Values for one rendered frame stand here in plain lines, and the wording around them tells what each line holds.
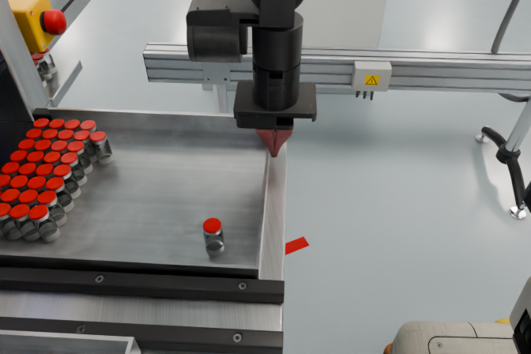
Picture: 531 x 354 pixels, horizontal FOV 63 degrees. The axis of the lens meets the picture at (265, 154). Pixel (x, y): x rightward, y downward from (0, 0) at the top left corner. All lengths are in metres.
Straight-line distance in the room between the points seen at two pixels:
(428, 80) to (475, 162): 0.59
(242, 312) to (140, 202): 0.21
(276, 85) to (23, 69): 0.41
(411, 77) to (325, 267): 0.72
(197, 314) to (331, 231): 1.21
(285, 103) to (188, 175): 0.18
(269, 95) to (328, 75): 1.04
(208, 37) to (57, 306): 0.33
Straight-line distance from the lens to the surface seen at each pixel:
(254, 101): 0.55
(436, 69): 1.61
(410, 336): 1.20
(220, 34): 0.49
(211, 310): 0.50
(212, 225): 0.50
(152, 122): 0.69
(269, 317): 0.49
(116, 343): 0.47
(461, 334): 1.23
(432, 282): 1.63
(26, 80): 0.77
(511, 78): 1.73
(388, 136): 2.10
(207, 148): 0.65
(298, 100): 0.55
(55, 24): 0.78
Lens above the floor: 1.32
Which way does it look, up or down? 43 degrees down
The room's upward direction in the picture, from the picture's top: straight up
